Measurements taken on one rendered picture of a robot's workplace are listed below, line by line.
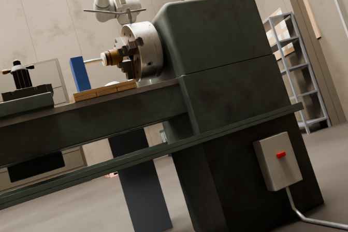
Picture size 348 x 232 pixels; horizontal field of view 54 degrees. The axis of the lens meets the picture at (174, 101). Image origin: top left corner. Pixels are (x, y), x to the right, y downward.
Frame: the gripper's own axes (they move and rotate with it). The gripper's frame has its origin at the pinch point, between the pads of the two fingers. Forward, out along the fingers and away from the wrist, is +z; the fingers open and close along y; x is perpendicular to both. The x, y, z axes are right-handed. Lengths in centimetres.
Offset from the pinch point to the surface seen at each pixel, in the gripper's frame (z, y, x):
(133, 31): 18.1, 12.6, -0.2
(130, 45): 24.8, 13.9, -3.8
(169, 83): 48, 21, 10
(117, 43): 20.8, -3.9, -5.9
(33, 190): 74, 44, -61
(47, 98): 41, 30, -48
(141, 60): 33.6, 15.1, -0.4
